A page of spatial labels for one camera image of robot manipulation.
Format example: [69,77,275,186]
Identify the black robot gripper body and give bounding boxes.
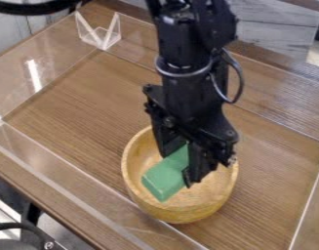
[143,53,240,147]

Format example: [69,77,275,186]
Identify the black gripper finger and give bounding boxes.
[152,121,186,157]
[183,140,236,188]

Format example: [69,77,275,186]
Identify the green rectangular block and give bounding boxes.
[140,146,188,202]

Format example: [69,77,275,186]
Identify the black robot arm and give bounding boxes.
[143,0,242,187]

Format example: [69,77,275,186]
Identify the brown wooden bowl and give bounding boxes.
[121,127,239,224]

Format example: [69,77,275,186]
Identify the clear acrylic corner bracket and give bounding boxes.
[75,12,121,51]

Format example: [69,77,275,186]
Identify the clear acrylic tray wall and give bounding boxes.
[0,120,208,250]

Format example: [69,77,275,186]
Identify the black metal table bracket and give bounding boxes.
[21,202,67,250]

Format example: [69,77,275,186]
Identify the black cable under table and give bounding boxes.
[0,222,36,235]

